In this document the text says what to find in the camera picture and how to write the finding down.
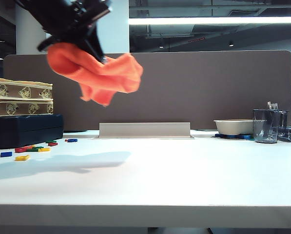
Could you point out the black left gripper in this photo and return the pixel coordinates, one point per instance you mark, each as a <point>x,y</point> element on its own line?
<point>72,24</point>

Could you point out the orange microfibre cloth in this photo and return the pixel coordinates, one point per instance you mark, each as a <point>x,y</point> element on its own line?
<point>106,75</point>

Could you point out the blue and red letter magnet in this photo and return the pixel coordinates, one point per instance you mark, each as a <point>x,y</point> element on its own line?
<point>72,140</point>

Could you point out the green letter magnet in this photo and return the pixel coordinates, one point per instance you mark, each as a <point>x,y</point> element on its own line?
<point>36,149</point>
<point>50,141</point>

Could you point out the yellow letter magnet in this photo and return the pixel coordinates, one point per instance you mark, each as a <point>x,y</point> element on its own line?
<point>22,158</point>
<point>44,149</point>

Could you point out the orange letter magnet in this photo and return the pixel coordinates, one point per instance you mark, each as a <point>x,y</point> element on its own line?
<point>31,146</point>

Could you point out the white column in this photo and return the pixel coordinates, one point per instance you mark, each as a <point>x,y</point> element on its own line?
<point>28,36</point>

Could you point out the brown cartoon print box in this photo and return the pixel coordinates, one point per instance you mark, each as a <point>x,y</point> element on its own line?
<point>13,91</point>
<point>23,108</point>

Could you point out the red ceiling sign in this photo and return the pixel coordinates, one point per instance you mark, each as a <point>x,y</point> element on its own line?
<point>197,40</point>

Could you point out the brown desk partition panel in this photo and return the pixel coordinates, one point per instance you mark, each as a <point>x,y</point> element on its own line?
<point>196,92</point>

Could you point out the dark blue case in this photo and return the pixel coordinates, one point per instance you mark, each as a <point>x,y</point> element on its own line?
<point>25,131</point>

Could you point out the ceiling light strip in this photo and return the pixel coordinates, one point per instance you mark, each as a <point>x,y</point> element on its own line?
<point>208,20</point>

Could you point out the black pendant lamp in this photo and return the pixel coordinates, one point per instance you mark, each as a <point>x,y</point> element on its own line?
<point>231,44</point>

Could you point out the white bowl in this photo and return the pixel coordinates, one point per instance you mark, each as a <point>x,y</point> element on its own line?
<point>233,126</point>

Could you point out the utensils in cup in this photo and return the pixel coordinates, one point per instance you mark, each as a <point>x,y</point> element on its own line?
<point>273,106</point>

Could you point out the grey transparent cup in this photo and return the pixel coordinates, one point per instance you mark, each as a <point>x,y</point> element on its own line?
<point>265,129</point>

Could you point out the clear plastic holder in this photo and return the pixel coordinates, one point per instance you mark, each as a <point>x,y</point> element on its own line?
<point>283,119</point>

